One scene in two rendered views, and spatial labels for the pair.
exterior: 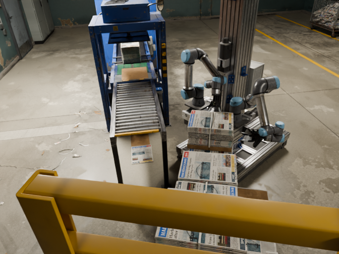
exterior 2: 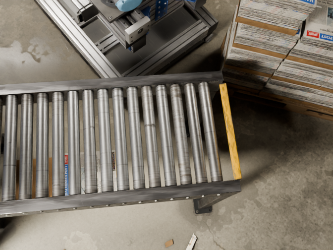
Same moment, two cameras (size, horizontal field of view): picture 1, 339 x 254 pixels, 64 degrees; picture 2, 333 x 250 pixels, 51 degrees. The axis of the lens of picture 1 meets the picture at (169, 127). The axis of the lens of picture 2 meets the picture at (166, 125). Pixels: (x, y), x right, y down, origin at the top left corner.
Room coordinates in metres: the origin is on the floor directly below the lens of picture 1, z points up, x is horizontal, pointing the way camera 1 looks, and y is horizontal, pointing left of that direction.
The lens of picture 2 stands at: (2.55, 0.77, 2.22)
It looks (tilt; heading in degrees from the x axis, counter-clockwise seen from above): 72 degrees down; 260
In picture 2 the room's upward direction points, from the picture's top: 12 degrees clockwise
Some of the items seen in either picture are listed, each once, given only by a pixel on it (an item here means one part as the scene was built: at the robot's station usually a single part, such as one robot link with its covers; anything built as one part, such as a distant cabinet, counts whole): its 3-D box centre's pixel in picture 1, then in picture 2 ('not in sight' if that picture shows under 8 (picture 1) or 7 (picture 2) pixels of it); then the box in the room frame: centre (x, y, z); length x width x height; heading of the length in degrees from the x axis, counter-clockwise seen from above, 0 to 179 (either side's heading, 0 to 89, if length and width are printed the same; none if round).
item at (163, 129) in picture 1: (157, 105); (75, 90); (2.88, 0.14, 0.74); 1.34 x 0.05 x 0.12; 7
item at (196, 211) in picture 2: not in sight; (202, 204); (2.19, 0.56, 0.01); 0.14 x 0.13 x 0.01; 97
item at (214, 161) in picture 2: (137, 131); (209, 131); (2.28, 0.32, 0.77); 0.47 x 0.05 x 0.05; 97
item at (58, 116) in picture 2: (135, 102); (58, 143); (2.92, 0.40, 0.77); 0.47 x 0.05 x 0.05; 97
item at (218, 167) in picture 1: (208, 166); not in sight; (1.38, -0.25, 1.06); 0.37 x 0.29 x 0.01; 79
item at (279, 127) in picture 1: (277, 128); not in sight; (1.93, -0.92, 0.98); 0.11 x 0.08 x 0.11; 107
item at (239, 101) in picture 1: (236, 104); not in sight; (2.37, -0.67, 0.98); 0.13 x 0.12 x 0.14; 107
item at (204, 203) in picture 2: (118, 171); (212, 198); (2.19, 0.56, 0.34); 0.06 x 0.06 x 0.68; 7
